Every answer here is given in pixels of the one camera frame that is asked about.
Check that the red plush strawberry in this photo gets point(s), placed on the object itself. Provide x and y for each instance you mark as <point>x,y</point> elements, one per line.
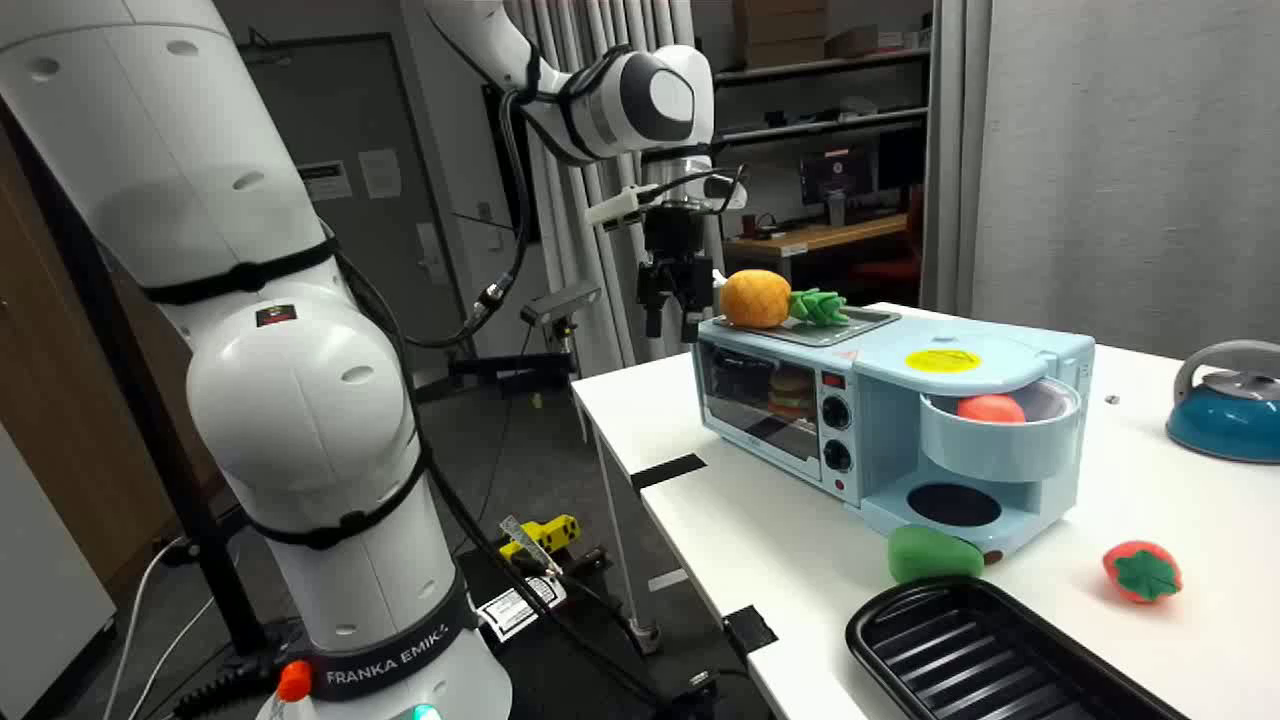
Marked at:
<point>1143,571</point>

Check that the yellow hand tool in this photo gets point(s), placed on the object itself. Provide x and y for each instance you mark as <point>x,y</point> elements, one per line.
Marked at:
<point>541,536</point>

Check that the white bottle orange cap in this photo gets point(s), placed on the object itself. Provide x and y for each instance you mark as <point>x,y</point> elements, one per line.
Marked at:
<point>288,690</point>

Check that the white curtain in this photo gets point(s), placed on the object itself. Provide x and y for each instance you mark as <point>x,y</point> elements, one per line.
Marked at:
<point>1134,163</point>

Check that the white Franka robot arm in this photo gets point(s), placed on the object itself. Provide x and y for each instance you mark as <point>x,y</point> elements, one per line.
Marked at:
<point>307,403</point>

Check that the camera stand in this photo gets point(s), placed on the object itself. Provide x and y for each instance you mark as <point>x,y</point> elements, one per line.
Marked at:
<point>563,312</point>

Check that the black tape strip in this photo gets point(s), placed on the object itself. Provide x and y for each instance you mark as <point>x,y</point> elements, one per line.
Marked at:
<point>666,469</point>
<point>749,631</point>

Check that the orange plush fruit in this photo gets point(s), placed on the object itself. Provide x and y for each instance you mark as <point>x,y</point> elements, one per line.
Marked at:
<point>758,298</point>

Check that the black ribbed grill tray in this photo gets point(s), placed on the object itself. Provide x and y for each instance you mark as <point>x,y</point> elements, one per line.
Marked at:
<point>973,653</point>

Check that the green plush leafy vegetable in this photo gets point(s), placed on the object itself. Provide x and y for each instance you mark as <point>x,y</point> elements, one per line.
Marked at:
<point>816,309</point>

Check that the round yellow warning sticker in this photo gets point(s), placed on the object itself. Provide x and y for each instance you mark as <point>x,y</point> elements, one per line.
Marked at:
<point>943,360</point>

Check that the dark wall shelf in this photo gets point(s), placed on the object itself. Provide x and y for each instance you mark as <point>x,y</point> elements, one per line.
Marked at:
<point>815,135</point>

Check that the white printed label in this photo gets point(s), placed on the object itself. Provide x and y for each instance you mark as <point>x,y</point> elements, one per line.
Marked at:
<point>507,611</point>

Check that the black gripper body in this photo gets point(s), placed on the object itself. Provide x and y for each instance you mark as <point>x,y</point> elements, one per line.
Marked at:
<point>677,244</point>

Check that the green plush pear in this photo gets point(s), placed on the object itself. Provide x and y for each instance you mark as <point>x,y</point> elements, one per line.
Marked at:
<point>932,548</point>

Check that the black oven knob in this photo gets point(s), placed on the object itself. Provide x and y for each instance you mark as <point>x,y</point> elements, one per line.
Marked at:
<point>838,414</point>
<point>838,456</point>

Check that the light blue toaster oven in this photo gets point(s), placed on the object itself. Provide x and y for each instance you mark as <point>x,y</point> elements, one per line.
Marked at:
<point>885,387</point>

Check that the red oven power switch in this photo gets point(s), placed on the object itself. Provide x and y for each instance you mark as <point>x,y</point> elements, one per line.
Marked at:
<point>834,382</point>

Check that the red plush tomato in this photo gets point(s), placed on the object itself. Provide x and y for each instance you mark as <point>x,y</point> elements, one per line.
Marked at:
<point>988,409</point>

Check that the wooden desk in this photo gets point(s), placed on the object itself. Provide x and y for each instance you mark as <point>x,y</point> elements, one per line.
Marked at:
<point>815,242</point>

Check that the grey door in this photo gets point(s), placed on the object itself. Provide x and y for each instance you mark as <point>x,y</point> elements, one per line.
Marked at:
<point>363,200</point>

